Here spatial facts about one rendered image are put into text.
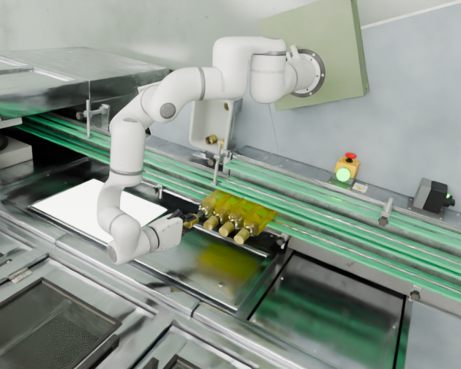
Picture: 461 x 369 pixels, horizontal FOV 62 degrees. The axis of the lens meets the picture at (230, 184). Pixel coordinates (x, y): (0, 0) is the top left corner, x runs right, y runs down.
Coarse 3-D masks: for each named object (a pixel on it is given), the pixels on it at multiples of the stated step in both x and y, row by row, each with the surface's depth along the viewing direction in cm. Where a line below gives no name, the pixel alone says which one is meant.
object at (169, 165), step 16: (64, 128) 175; (80, 128) 178; (144, 160) 158; (160, 160) 160; (192, 176) 150; (208, 176) 152; (272, 208) 137; (320, 224) 131; (368, 240) 126; (400, 256) 121; (448, 272) 116
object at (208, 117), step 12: (192, 108) 153; (204, 108) 159; (216, 108) 156; (192, 120) 155; (204, 120) 161; (216, 120) 158; (228, 120) 147; (192, 132) 158; (204, 132) 163; (216, 132) 160; (228, 132) 150; (192, 144) 159; (204, 144) 159; (216, 144) 160
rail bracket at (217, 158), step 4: (220, 144) 139; (220, 148) 140; (224, 152) 145; (228, 152) 145; (216, 156) 140; (220, 156) 140; (224, 156) 144; (228, 156) 147; (208, 160) 138; (212, 160) 137; (216, 160) 139; (220, 160) 141; (212, 164) 137; (216, 164) 142; (216, 168) 143; (216, 172) 144; (216, 176) 145; (216, 180) 145; (212, 184) 145; (216, 184) 145
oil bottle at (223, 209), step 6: (228, 198) 141; (234, 198) 142; (240, 198) 142; (222, 204) 137; (228, 204) 137; (234, 204) 138; (216, 210) 134; (222, 210) 133; (228, 210) 134; (222, 216) 133; (222, 222) 134
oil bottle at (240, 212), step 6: (240, 204) 138; (246, 204) 138; (252, 204) 139; (258, 204) 141; (234, 210) 133; (240, 210) 134; (246, 210) 135; (252, 210) 137; (228, 216) 132; (234, 216) 131; (240, 216) 131; (246, 216) 132; (240, 222) 131; (240, 228) 132
